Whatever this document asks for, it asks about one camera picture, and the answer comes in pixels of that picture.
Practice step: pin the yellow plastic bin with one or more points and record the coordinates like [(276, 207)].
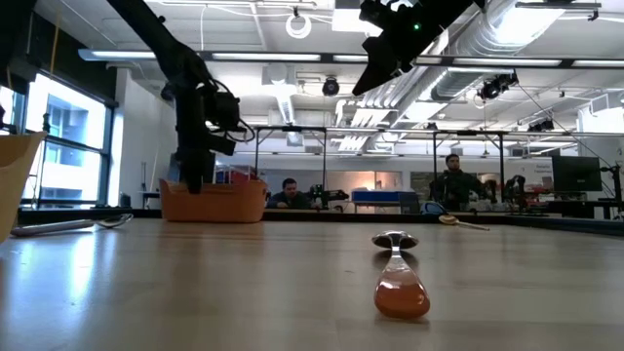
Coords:
[(12, 175)]

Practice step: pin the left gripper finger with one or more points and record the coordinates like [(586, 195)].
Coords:
[(195, 173)]

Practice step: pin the red background box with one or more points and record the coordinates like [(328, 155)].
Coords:
[(234, 175)]

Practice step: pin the orange plastic bin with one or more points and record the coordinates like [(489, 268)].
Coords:
[(217, 205)]

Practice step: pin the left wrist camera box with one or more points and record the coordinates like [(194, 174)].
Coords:
[(225, 112)]

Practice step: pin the black ceiling camera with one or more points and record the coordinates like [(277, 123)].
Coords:
[(330, 88)]

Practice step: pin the black aluminium table frame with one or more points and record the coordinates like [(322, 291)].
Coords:
[(151, 213)]

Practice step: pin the person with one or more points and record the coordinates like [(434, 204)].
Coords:
[(456, 185), (290, 195)]

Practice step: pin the gold spoon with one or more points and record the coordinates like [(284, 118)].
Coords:
[(448, 220)]

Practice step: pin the black background robot arm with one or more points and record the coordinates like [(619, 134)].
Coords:
[(516, 187), (331, 195)]

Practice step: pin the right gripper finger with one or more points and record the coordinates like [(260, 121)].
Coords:
[(380, 61)]

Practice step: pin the long ceiling light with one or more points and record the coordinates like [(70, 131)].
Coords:
[(117, 54), (265, 56)]

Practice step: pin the blue rounded object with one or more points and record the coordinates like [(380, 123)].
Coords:
[(433, 208)]

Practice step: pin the dark window frame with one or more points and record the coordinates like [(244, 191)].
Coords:
[(106, 156)]

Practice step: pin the black background monitor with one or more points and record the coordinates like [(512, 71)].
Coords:
[(577, 173)]

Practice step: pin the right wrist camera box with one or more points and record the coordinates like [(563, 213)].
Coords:
[(378, 12)]

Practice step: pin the silver ventilation duct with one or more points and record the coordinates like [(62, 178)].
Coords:
[(512, 29)]

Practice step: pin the black ceiling spotlight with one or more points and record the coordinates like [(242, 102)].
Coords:
[(497, 87)]

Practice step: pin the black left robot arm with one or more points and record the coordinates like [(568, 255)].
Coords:
[(166, 49)]

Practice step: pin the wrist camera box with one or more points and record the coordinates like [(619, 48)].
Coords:
[(378, 12), (225, 112)]

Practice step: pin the blue background table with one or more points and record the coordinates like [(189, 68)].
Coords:
[(375, 196)]

